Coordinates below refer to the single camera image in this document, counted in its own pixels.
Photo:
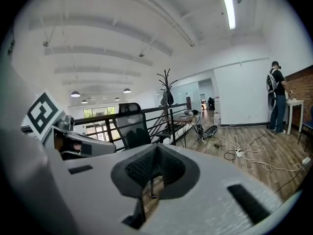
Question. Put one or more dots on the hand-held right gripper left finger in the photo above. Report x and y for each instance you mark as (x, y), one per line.
(97, 192)

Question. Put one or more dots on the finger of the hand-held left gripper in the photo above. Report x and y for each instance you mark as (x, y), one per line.
(102, 147)

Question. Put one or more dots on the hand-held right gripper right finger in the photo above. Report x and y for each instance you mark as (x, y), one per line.
(207, 204)

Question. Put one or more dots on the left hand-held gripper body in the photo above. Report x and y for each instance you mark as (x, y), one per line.
(42, 112)

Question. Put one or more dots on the black mesh office chair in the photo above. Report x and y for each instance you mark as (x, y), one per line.
(129, 121)

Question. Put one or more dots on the dark blue chair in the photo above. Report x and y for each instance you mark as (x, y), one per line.
(308, 125)

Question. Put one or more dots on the glass entrance doors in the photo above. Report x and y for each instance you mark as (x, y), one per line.
(97, 112)

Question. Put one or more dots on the black power adapter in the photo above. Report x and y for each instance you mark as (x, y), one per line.
(216, 145)

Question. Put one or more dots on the white power strip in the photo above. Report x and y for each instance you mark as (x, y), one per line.
(239, 152)

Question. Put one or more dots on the dark metal railing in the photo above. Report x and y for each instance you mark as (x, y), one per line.
(156, 110)

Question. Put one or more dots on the black oval floor device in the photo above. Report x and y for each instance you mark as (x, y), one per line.
(210, 132)

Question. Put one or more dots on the grey hanging bag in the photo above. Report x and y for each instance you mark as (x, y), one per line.
(166, 98)

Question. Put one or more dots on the wooden desk with black legs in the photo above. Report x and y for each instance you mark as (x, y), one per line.
(183, 118)

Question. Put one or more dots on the stack of white boxes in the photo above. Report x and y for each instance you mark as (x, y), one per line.
(217, 116)

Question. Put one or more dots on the black coat rack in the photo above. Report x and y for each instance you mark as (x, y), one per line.
(167, 82)

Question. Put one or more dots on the small white table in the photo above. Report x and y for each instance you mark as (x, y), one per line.
(294, 102)

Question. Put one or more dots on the long fluorescent ceiling light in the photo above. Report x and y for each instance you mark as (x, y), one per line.
(228, 8)

